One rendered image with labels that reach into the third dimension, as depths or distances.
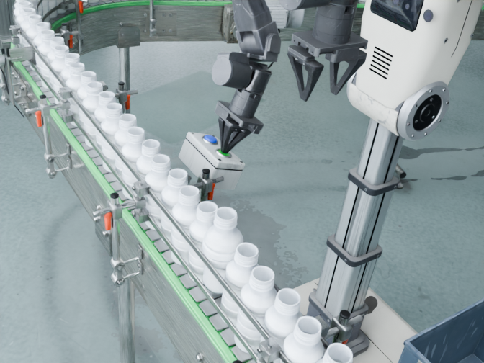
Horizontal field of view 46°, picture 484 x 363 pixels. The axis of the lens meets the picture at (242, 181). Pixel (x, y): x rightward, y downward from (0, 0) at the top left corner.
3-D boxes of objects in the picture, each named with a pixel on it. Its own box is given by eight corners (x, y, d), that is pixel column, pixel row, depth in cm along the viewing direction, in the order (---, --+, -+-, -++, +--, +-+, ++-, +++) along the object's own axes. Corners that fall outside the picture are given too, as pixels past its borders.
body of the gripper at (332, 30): (366, 52, 88) (378, 4, 84) (315, 61, 83) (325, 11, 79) (340, 37, 93) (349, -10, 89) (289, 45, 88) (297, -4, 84)
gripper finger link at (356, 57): (357, 100, 93) (371, 45, 88) (323, 107, 90) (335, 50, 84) (330, 83, 98) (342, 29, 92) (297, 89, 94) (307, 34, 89)
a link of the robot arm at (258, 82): (279, 70, 121) (262, 60, 124) (256, 65, 116) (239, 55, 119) (266, 100, 123) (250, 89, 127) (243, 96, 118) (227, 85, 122)
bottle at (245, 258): (257, 324, 103) (271, 258, 94) (227, 333, 101) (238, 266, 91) (243, 299, 108) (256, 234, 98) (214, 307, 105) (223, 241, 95)
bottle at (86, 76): (104, 126, 154) (101, 69, 145) (103, 137, 149) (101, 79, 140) (80, 126, 153) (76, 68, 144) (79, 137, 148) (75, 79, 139)
